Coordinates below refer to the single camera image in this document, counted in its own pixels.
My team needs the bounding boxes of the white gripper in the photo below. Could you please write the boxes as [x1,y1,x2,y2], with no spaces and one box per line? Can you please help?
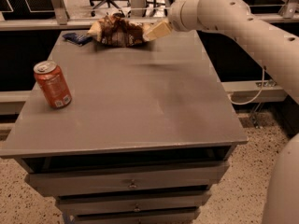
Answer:
[143,0,203,41]

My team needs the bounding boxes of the orange soda can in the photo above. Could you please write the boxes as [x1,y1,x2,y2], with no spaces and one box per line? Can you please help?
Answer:
[34,61,72,108]

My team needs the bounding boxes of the bottom grey drawer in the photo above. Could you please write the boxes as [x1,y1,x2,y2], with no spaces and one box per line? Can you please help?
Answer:
[74,207,200,224]

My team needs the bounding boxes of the brown and yellow chip bag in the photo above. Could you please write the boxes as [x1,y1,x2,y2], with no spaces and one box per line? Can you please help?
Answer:
[87,15,151,48]

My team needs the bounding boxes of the grey drawer cabinet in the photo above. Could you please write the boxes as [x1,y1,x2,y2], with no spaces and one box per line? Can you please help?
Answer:
[0,26,249,224]

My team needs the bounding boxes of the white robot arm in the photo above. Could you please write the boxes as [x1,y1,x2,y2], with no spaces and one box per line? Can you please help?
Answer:
[143,0,299,224]

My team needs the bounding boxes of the black office chair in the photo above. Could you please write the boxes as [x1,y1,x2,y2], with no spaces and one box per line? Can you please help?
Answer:
[89,0,131,17]

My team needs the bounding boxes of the white cable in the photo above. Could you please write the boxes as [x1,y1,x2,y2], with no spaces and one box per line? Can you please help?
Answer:
[229,66,266,106]

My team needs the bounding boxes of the middle grey drawer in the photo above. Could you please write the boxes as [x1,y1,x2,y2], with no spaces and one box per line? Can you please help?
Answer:
[57,189,211,216]

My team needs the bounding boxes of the top grey drawer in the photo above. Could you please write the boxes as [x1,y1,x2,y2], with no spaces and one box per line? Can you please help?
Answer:
[25,161,229,197]

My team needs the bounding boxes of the grey drawer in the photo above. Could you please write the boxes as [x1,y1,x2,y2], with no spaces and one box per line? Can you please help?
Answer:
[25,161,229,197]
[74,207,200,224]
[57,189,211,216]

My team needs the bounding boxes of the blue rxbar wrapper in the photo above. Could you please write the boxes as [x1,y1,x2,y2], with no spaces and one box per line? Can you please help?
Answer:
[63,33,93,46]

